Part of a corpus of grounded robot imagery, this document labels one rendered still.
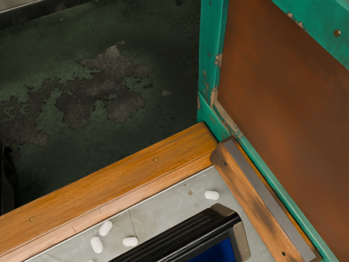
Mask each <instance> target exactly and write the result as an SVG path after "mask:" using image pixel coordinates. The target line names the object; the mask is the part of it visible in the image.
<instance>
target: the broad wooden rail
mask: <svg viewBox="0 0 349 262"><path fill-rule="evenodd" d="M218 144H219V142H218V140H217V139H216V137H215V136H214V134H213V133H212V131H211V130H210V129H209V127H208V126H207V124H206V123H205V122H204V121H202V122H200V123H197V124H195V125H193V126H191V127H189V128H187V129H185V130H183V131H180V132H178V133H176V134H174V135H172V136H170V137H168V138H166V139H163V140H161V141H159V142H157V143H155V144H153V145H151V146H149V147H146V148H144V149H142V150H140V151H138V152H136V153H134V154H132V155H129V156H127V157H125V158H123V159H121V160H119V161H117V162H115V163H112V164H110V165H108V166H106V167H104V168H102V169H100V170H98V171H95V172H93V173H91V174H89V175H87V176H85V177H83V178H81V179H78V180H76V181H74V182H72V183H70V184H68V185H66V186H64V187H61V188H59V189H57V190H55V191H53V192H51V193H49V194H47V195H44V196H42V197H40V198H38V199H36V200H34V201H32V202H30V203H27V204H25V205H23V206H21V207H19V208H17V209H15V210H13V211H10V212H8V213H6V214H4V215H2V216H0V262H24V261H26V260H28V259H30V258H32V257H34V256H36V255H38V254H40V253H42V252H44V251H46V250H48V249H50V248H52V247H53V246H55V245H57V244H59V243H61V242H63V241H65V240H67V239H69V238H71V237H73V236H75V235H77V234H79V233H81V232H83V231H85V230H87V229H89V228H91V227H93V226H95V225H97V224H99V223H101V222H103V221H105V220H107V219H109V218H111V217H113V216H115V215H117V214H119V213H121V212H123V211H125V210H126V209H128V208H130V207H132V206H134V205H136V204H138V203H140V202H142V201H144V200H146V199H148V198H150V197H152V196H154V195H156V194H158V193H160V192H162V191H164V190H166V189H168V188H170V187H172V186H174V185H176V184H178V183H180V182H182V181H184V180H186V179H188V178H190V177H192V176H194V175H196V174H198V173H199V172H201V171H203V170H205V169H207V168H209V167H211V166H213V164H212V163H211V161H210V160H209V159H210V155H211V154H212V153H213V151H214V149H215V148H216V147H217V145H218Z"/></svg>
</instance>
